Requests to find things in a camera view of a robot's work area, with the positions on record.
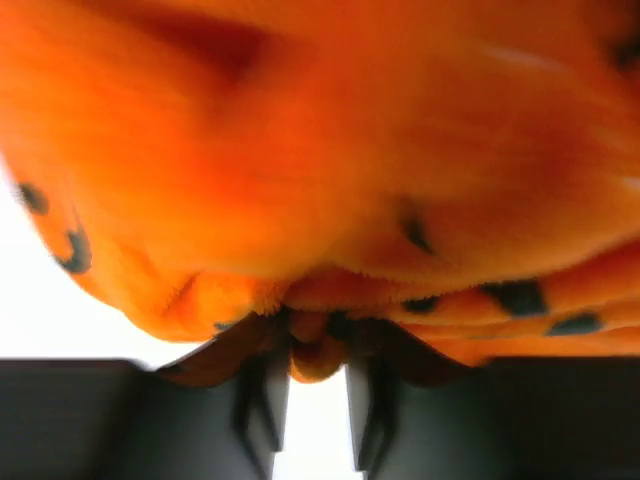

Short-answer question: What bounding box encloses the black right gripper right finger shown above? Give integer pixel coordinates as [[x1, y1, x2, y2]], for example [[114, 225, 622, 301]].
[[329, 312, 639, 480]]

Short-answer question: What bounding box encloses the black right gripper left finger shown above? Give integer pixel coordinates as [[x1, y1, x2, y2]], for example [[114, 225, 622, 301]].
[[1, 312, 288, 479]]

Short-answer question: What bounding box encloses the orange patterned pillowcase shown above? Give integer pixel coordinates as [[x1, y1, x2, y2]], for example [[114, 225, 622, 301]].
[[1, 1, 639, 382]]

